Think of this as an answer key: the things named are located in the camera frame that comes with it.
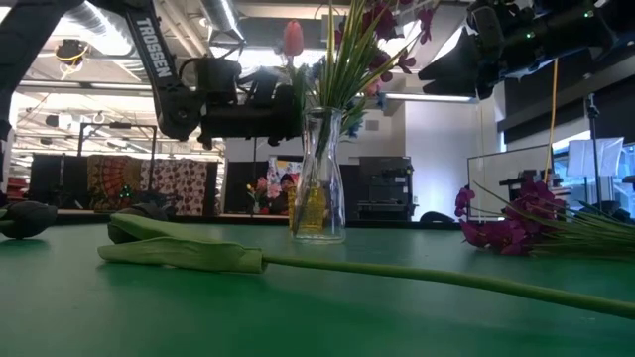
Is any orange mandala tapestry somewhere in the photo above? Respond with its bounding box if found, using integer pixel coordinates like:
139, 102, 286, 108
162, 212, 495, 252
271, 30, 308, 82
86, 154, 144, 212

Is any colourful poster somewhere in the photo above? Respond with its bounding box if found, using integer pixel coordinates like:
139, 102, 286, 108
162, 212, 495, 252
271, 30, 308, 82
266, 156, 305, 214

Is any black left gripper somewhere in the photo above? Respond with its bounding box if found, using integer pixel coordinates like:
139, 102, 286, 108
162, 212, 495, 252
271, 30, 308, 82
197, 57, 306, 151

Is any green tulip stem with leaves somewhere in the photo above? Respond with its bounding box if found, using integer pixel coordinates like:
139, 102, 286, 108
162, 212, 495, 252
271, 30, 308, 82
97, 201, 635, 321

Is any black partition panel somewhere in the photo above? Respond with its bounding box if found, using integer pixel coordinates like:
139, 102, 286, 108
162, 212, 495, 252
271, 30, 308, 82
29, 154, 89, 209
222, 161, 272, 214

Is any magenta artificial flower bunch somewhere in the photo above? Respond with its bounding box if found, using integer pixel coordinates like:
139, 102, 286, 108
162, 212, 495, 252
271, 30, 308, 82
295, 0, 441, 234
453, 178, 635, 262

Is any black pegboard desk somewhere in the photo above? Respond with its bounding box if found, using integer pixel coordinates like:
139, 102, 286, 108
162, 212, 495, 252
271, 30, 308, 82
498, 168, 567, 199

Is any clear glass vase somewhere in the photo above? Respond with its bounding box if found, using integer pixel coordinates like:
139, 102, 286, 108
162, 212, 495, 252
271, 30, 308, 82
292, 106, 348, 244

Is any white floral tapestry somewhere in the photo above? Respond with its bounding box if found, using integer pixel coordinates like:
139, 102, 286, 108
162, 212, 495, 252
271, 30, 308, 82
140, 158, 209, 217

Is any pink artificial tulip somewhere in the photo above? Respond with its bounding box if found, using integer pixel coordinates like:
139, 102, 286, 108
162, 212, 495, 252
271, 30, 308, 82
346, 78, 382, 115
281, 19, 313, 150

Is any yellow hanging cable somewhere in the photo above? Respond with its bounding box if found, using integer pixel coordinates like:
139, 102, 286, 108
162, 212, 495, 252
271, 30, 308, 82
538, 57, 563, 184

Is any dark office chair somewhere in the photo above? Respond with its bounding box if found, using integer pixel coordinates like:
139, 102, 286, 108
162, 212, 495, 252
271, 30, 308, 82
577, 199, 635, 225

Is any black ceiling dome device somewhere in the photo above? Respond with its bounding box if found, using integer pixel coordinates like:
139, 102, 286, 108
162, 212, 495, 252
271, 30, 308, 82
53, 38, 90, 68

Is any white sheet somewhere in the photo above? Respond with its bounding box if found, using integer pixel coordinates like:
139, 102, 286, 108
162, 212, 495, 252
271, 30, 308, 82
567, 137, 625, 179

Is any small pink flower vase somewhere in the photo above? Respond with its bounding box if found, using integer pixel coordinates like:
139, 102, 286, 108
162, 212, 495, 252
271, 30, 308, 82
245, 177, 273, 215

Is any green table mat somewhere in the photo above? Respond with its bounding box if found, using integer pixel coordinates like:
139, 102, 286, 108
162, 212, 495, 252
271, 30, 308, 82
0, 220, 635, 357

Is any glass partition panel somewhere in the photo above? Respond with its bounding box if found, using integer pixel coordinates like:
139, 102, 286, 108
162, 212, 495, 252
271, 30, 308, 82
465, 143, 556, 219

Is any black tripod stand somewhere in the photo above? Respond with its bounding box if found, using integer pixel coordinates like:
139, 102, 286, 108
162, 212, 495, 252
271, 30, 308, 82
583, 93, 604, 212

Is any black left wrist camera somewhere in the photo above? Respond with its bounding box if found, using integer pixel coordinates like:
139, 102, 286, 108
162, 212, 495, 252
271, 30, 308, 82
246, 67, 280, 108

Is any black equipment rack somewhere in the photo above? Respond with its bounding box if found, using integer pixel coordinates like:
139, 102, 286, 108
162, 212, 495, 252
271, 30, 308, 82
354, 156, 416, 223

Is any black camera gantry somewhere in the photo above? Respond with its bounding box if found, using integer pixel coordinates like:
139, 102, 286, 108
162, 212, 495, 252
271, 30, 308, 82
76, 121, 159, 192

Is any dark artificial tulip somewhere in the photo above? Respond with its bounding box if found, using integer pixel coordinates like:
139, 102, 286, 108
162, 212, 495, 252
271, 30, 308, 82
0, 199, 60, 241

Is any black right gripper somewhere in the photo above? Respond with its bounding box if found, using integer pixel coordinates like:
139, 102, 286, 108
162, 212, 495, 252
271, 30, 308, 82
417, 0, 617, 101

